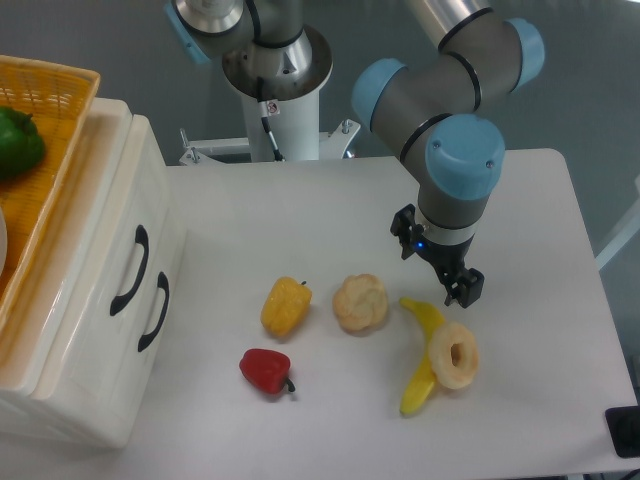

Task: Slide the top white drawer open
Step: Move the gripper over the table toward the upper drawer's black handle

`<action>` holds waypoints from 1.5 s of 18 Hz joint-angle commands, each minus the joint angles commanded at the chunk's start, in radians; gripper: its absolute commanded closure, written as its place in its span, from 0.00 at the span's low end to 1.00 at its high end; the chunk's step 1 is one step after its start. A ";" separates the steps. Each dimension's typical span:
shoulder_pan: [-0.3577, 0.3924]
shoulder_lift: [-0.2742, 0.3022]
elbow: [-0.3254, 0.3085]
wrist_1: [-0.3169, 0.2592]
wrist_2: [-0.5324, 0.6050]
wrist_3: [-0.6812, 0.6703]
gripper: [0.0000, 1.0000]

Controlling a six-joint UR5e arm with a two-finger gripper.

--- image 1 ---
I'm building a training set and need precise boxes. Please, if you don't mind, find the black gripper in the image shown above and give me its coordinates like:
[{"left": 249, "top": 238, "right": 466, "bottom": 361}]
[{"left": 390, "top": 204, "right": 485, "bottom": 309}]

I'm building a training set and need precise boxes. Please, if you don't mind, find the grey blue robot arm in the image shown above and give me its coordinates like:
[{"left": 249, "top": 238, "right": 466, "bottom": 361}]
[{"left": 166, "top": 1, "right": 545, "bottom": 307}]

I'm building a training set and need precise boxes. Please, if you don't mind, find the white drawer cabinet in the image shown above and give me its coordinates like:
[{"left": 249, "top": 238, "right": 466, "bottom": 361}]
[{"left": 0, "top": 97, "right": 187, "bottom": 449}]

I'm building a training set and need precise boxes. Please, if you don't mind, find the round knotted bread roll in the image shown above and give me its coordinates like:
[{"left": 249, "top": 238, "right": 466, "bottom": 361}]
[{"left": 332, "top": 274, "right": 389, "bottom": 333}]

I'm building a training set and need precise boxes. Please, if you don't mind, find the yellow banana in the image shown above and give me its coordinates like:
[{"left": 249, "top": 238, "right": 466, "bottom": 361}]
[{"left": 399, "top": 297, "right": 445, "bottom": 416}]

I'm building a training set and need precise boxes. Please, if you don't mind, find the yellow bell pepper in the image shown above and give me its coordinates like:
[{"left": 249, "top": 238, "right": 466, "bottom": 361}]
[{"left": 260, "top": 277, "right": 312, "bottom": 338}]

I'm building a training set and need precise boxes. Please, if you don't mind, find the red bell pepper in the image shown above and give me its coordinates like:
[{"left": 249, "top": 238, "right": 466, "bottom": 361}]
[{"left": 239, "top": 348, "right": 296, "bottom": 395}]

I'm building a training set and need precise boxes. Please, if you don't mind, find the black device at edge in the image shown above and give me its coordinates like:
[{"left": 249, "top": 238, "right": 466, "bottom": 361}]
[{"left": 605, "top": 406, "right": 640, "bottom": 458}]

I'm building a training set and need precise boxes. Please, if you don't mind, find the orange woven basket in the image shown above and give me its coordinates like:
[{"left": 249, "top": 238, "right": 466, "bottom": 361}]
[{"left": 1, "top": 55, "right": 100, "bottom": 329}]

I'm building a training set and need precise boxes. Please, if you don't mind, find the green bell pepper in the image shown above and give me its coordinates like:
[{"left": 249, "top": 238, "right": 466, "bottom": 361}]
[{"left": 1, "top": 106, "right": 46, "bottom": 180}]

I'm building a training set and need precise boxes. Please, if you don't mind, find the white plate edge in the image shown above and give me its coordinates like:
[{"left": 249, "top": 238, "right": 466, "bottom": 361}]
[{"left": 0, "top": 209, "right": 8, "bottom": 275}]

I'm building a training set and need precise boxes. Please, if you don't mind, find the beige bagel ring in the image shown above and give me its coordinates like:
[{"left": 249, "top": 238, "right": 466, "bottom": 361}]
[{"left": 429, "top": 321, "right": 480, "bottom": 391}]

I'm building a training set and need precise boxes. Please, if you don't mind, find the white frame bar right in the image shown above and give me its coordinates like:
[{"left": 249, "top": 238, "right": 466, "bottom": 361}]
[{"left": 595, "top": 176, "right": 639, "bottom": 271}]

